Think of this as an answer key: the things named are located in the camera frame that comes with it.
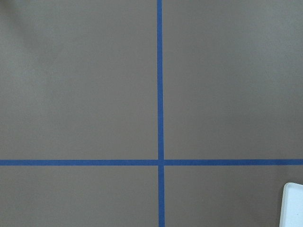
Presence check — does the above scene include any white rectangular tray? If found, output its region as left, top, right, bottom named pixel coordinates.
left=279, top=183, right=303, bottom=227

